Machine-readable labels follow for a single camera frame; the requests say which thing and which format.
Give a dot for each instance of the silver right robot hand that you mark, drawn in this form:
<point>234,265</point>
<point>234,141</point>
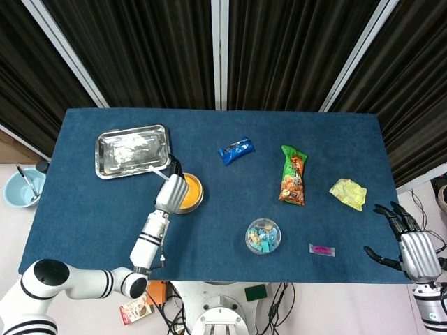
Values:
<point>420,254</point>

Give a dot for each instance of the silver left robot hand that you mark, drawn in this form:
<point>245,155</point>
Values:
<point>173,193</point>

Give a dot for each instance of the white plastic spoon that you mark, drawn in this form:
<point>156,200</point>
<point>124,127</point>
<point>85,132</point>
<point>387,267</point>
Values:
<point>159,173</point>

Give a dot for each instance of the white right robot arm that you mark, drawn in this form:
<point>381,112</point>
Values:
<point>429,307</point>

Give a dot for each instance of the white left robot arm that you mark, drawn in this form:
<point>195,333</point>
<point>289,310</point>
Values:
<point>146,244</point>

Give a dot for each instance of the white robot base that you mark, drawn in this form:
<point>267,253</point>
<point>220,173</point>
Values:
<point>216,307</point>

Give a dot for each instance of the orange bowl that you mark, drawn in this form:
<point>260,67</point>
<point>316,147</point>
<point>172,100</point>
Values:
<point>199,202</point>

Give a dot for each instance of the silver metal tray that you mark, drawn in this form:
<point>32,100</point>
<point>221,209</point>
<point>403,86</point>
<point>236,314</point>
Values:
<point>129,151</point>

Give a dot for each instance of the light blue bowl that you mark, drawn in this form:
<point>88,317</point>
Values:
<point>17,193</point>

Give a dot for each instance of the round steel saucer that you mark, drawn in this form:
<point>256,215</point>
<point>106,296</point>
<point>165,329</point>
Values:
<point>190,212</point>

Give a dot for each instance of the blue table cloth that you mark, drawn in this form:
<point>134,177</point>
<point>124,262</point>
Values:
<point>104,216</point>

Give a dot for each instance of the blue snack packet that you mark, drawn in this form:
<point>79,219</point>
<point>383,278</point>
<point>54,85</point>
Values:
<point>237,150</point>

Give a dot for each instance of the yellow snack bag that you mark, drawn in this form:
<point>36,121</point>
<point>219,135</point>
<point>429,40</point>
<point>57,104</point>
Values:
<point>349,193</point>

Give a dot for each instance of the pink sachet clear wrapper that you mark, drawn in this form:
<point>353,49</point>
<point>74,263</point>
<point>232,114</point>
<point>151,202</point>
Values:
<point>322,250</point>

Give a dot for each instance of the clear round clip container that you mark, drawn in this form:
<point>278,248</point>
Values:
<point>263,236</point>

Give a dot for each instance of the orange box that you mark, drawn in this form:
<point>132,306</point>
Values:
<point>157,293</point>

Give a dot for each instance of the green orange snack bag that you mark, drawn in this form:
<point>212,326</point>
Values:
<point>292,178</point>

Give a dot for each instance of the red white snack box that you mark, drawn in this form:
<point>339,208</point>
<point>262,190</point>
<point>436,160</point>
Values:
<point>134,312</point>

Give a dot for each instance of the dark green pad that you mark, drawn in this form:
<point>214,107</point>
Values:
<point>255,293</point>

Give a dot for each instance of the dark pleated curtain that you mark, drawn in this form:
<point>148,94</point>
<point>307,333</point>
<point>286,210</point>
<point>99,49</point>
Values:
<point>286,52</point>
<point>28,76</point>
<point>412,87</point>
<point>139,52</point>

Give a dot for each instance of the white frame post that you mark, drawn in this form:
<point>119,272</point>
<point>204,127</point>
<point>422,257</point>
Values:
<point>66,52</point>
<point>359,56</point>
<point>219,52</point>

